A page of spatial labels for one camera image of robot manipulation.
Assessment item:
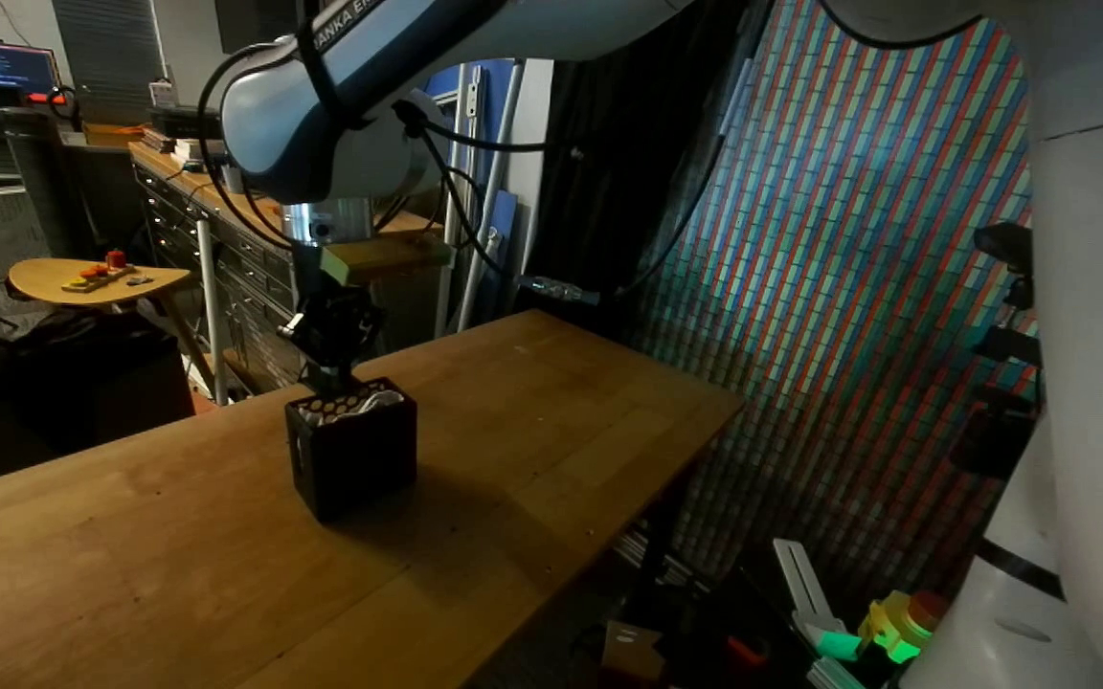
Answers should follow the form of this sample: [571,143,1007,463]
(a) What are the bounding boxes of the black perforated box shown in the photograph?
[281,374,425,528]

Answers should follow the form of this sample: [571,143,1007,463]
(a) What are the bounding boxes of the small red items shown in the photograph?
[63,246,140,299]

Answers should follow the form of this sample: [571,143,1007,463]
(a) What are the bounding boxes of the wooden top workbench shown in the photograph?
[125,131,452,401]

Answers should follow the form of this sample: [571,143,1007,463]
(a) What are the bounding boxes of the green plastic block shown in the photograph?
[816,625,869,665]

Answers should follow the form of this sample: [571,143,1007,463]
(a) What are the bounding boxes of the blue board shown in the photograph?
[452,57,525,333]

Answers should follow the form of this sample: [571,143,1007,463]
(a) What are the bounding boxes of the colourful patterned curtain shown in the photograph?
[612,0,1042,615]

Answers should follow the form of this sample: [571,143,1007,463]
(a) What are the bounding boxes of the olive wrist camera block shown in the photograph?
[317,242,389,291]

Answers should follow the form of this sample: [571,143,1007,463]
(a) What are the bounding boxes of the black bag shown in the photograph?
[0,311,200,452]

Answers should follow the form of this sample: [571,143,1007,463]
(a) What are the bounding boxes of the silver upright pole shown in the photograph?
[190,217,229,406]

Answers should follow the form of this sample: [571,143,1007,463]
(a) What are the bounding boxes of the white plastic ramp piece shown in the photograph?
[775,536,855,643]

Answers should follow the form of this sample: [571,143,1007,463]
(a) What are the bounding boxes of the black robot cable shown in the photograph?
[195,34,735,319]

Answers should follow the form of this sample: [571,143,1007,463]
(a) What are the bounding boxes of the yellow plastic toy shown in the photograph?
[857,589,938,658]

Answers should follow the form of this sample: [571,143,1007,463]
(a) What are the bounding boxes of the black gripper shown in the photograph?
[281,278,386,401]

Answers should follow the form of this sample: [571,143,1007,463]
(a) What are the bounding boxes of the round wooden stool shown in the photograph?
[3,253,195,311]

